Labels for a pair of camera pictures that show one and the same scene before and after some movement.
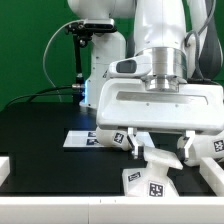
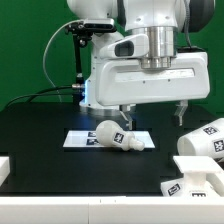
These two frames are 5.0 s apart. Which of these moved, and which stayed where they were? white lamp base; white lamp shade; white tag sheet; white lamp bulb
Moved: white lamp base
Stayed: white lamp bulb; white tag sheet; white lamp shade
